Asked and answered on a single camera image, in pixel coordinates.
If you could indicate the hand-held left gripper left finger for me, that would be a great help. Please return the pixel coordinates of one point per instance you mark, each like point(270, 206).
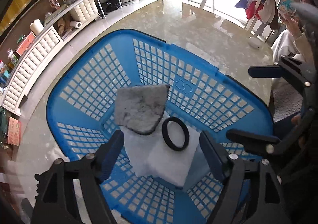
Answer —
point(113, 154)

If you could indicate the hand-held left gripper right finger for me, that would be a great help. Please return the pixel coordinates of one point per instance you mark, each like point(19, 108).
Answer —
point(211, 157)

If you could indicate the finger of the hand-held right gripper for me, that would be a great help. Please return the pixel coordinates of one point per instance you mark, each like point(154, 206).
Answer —
point(248, 139)
point(265, 71)

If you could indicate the light blue cloth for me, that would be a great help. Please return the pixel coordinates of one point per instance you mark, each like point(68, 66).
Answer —
point(198, 167)

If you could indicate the white foam block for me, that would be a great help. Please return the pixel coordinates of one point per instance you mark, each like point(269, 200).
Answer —
point(161, 162)

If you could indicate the grey felt pad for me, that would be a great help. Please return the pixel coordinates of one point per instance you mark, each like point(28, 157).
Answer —
point(141, 109)

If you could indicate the blue plastic basket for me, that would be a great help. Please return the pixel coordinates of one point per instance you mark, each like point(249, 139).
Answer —
point(99, 85)

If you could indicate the person's right hand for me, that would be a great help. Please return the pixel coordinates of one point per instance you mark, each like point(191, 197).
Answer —
point(301, 140)

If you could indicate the small white object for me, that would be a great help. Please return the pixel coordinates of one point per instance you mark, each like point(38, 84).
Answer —
point(255, 42)

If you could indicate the grey patterned cushion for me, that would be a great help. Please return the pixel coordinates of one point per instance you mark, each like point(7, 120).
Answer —
point(285, 102)

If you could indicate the wooden drying rack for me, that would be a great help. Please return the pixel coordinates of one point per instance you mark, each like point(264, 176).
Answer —
point(258, 3)

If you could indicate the colourful book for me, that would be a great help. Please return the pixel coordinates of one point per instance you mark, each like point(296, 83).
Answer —
point(285, 5)

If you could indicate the cardboard box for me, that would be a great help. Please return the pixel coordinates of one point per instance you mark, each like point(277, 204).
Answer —
point(13, 131)

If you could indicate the green plastic bag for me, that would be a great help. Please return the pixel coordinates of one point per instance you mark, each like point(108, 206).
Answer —
point(2, 124)

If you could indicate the white tufted television cabinet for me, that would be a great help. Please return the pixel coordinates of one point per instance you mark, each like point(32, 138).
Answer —
point(44, 57)

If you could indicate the paper roll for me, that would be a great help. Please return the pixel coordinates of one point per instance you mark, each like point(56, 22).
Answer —
point(75, 24)

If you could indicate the pink box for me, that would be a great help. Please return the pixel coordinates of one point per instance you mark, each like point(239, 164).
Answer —
point(26, 42)

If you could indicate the white plastic jug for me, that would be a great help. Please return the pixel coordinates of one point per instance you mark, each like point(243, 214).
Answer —
point(36, 26)

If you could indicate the black television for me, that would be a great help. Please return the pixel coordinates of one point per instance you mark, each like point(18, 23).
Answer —
point(32, 3)

